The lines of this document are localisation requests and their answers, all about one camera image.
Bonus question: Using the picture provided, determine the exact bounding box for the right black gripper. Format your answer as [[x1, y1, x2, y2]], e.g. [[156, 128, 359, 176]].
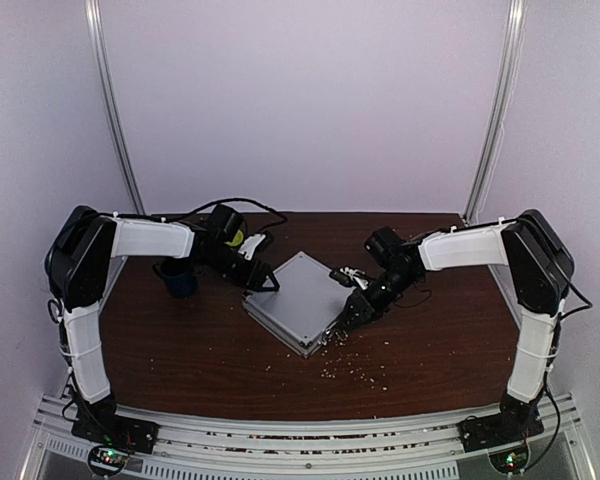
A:
[[336, 267, 419, 330]]

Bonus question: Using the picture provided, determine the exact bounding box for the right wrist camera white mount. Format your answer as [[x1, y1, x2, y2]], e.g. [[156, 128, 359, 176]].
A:
[[329, 266, 374, 290]]

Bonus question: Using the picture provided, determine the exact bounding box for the front aluminium rail base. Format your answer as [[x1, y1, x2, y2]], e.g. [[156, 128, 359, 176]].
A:
[[19, 392, 596, 480]]

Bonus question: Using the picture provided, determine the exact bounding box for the aluminium poker case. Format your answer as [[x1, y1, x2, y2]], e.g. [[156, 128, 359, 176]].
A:
[[243, 251, 351, 358]]

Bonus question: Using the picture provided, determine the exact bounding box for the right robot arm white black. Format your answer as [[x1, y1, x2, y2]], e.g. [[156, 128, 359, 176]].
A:
[[323, 209, 579, 451]]

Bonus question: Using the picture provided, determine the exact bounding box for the green bowl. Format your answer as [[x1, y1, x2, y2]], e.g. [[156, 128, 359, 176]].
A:
[[228, 230, 244, 247]]

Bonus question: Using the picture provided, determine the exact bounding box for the aluminium frame post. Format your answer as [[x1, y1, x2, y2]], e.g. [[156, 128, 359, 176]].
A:
[[463, 0, 528, 224], [84, 0, 146, 214]]

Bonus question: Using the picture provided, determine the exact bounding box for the dark blue mug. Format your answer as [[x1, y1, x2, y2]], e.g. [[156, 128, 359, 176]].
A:
[[153, 258, 198, 299]]

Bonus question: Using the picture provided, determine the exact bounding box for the right aluminium frame post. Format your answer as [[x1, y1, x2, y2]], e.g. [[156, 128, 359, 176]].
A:
[[463, 0, 528, 224]]

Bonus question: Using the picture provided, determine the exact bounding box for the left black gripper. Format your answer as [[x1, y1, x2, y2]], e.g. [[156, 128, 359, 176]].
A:
[[203, 245, 281, 293]]

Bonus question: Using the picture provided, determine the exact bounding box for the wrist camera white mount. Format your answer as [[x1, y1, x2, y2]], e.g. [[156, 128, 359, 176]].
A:
[[238, 231, 274, 261], [329, 266, 374, 290]]

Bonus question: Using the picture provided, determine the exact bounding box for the left aluminium frame post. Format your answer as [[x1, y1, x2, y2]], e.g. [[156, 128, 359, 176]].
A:
[[84, 0, 146, 214]]

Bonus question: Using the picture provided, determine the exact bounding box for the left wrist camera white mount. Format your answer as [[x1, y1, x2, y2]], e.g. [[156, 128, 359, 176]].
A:
[[238, 231, 274, 261]]

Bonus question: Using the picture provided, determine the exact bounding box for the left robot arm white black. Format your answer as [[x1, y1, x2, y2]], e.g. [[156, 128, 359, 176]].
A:
[[44, 198, 280, 444]]

